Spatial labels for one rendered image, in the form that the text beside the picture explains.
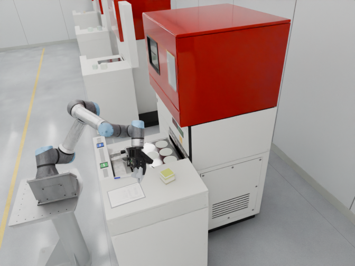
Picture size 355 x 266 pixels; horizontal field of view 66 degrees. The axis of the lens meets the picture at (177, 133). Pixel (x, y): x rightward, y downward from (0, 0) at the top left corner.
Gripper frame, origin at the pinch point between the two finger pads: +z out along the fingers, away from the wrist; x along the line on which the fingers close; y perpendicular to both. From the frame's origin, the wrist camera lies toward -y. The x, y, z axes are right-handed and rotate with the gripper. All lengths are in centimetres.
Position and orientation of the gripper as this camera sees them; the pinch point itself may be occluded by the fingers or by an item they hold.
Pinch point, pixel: (140, 181)
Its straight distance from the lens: 164.3
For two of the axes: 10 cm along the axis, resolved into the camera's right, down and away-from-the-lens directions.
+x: 7.8, -0.6, -6.2
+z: 0.1, 10.0, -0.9
